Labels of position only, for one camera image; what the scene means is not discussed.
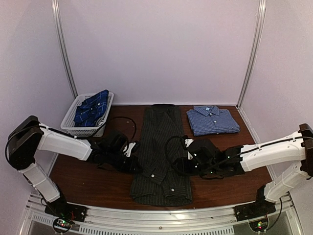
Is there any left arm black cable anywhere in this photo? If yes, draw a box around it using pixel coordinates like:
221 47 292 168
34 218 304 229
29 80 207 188
97 116 138 142

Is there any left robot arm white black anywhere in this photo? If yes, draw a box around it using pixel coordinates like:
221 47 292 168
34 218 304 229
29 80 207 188
4 116 143 217

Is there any dark blue plaid shirt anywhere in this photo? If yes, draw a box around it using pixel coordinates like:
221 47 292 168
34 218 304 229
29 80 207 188
74 90 109 127

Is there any white plastic laundry basket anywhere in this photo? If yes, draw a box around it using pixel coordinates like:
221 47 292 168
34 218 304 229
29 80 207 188
61 91 114 137

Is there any aluminium front rail base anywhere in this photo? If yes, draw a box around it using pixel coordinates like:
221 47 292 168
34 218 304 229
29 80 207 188
17 193 304 235

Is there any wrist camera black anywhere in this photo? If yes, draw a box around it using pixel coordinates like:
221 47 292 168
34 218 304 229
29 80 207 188
99 131 140 158
185 139 220 165

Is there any left aluminium frame post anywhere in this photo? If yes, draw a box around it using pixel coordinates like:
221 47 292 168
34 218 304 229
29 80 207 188
51 0 78 98

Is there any right aluminium frame post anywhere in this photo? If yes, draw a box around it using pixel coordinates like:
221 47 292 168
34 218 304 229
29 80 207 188
236 0 267 109

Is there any black pinstriped long sleeve shirt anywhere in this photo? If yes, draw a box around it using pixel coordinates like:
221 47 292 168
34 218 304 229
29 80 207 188
130 104 192 207

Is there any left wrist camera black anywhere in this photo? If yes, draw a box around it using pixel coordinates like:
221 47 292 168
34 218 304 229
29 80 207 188
99 131 140 158

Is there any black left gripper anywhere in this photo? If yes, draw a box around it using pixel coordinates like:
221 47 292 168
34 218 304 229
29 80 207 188
106 150 143 174

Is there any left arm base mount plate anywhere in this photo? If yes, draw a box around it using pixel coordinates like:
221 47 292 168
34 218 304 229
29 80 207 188
45 202 87 222

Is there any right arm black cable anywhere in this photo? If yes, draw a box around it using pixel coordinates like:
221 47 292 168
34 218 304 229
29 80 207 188
164 136 189 174

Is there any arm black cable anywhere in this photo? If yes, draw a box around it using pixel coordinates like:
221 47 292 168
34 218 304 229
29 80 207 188
97 116 138 142
164 136 189 174

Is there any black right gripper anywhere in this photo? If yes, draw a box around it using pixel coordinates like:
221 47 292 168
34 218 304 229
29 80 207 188
171 157 218 177

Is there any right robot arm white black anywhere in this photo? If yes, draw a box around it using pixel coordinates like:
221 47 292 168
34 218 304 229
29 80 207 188
166 123 313 216

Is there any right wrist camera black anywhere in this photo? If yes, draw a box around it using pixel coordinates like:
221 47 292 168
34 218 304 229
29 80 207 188
185 139 220 165

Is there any left round controller board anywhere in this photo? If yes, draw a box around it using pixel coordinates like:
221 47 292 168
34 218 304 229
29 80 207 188
52 218 74 233

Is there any aluminium frame post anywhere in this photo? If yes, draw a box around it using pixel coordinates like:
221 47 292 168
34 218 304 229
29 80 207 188
236 0 267 109
51 0 78 98

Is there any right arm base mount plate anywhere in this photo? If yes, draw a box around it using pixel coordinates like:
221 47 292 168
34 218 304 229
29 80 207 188
234 201 276 221

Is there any round controller board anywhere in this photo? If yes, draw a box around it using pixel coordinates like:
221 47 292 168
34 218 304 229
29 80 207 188
52 218 74 233
248 218 269 233

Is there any right round controller board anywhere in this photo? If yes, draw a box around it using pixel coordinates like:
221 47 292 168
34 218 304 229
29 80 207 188
248 218 269 233

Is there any light blue checked folded shirt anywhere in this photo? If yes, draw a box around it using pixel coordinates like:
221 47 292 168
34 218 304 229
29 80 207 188
186 106 240 136

